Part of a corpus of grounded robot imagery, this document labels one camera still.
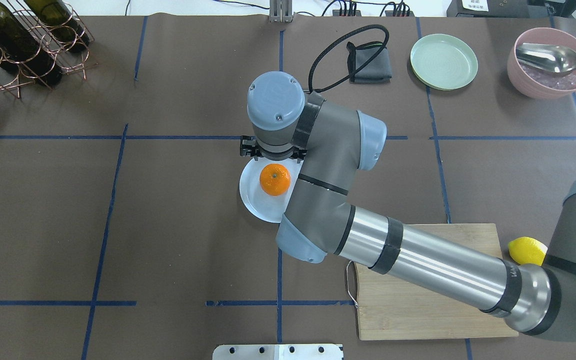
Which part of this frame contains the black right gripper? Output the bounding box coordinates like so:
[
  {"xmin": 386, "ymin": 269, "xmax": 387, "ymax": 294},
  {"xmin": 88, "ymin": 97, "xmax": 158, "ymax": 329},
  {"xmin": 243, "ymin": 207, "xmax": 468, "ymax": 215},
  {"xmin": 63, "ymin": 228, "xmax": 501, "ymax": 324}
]
[{"xmin": 238, "ymin": 135, "xmax": 305, "ymax": 163}]

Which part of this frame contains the orange mandarin fruit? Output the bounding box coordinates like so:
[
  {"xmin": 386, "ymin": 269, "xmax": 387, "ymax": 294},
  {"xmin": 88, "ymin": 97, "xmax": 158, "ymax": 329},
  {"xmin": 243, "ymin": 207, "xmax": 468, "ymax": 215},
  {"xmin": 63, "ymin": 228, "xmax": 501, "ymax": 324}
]
[{"xmin": 259, "ymin": 162, "xmax": 291, "ymax": 197}]

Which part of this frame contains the light blue plate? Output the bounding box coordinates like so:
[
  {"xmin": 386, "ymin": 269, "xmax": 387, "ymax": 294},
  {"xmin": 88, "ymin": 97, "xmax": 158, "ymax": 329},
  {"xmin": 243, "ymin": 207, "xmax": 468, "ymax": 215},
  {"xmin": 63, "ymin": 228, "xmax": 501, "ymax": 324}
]
[{"xmin": 238, "ymin": 157, "xmax": 302, "ymax": 224}]

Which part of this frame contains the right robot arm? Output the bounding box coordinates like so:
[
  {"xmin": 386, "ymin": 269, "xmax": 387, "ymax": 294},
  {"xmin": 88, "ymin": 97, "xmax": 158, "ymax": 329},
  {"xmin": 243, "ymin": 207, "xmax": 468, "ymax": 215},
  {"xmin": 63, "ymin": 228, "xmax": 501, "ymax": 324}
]
[{"xmin": 240, "ymin": 71, "xmax": 576, "ymax": 342}]

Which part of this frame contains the light green plate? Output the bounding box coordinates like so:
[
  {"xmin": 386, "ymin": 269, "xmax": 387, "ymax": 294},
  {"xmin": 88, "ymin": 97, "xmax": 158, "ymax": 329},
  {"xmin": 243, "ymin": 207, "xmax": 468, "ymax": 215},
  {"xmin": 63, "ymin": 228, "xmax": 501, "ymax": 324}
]
[{"xmin": 410, "ymin": 33, "xmax": 479, "ymax": 91}]

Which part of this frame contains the grey folded cloth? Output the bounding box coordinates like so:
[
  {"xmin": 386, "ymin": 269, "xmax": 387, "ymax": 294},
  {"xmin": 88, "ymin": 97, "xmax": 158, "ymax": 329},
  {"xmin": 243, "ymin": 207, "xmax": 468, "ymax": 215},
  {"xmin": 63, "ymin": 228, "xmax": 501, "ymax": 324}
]
[{"xmin": 346, "ymin": 41, "xmax": 393, "ymax": 84}]

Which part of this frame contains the bamboo cutting board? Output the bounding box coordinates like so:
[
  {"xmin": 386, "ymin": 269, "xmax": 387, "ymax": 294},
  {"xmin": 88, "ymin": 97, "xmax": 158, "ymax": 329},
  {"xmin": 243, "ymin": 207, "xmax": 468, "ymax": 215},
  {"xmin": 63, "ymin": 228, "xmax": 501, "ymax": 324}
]
[{"xmin": 345, "ymin": 223, "xmax": 519, "ymax": 342}]

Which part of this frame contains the pink bowl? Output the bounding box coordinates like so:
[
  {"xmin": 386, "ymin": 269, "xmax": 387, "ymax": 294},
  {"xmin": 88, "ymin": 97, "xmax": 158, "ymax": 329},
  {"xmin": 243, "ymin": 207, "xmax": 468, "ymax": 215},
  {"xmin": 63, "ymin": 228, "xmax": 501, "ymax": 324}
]
[{"xmin": 506, "ymin": 27, "xmax": 576, "ymax": 100}]

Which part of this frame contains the upper yellow lemon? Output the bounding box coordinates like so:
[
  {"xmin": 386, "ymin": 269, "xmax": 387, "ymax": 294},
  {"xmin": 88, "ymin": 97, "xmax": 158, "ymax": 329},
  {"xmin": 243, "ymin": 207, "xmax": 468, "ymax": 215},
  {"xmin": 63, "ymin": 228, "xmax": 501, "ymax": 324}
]
[{"xmin": 507, "ymin": 236, "xmax": 549, "ymax": 266}]

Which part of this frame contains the steel ice scoop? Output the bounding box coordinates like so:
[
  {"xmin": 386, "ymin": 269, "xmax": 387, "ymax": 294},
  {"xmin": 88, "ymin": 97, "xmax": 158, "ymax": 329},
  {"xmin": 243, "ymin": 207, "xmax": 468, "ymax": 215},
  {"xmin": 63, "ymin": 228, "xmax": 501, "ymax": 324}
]
[{"xmin": 515, "ymin": 42, "xmax": 576, "ymax": 76}]

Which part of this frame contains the copper wire bottle rack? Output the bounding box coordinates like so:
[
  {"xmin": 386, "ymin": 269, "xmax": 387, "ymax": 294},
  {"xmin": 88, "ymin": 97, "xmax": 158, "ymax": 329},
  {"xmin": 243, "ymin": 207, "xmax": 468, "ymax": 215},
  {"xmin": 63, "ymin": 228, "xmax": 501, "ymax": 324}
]
[{"xmin": 0, "ymin": 0, "xmax": 99, "ymax": 98}]

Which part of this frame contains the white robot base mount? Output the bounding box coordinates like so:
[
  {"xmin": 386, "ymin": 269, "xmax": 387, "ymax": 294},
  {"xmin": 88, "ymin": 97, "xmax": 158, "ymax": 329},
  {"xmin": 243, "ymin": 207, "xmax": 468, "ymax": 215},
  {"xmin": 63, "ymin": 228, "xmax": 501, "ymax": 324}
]
[{"xmin": 212, "ymin": 343, "xmax": 345, "ymax": 360}]

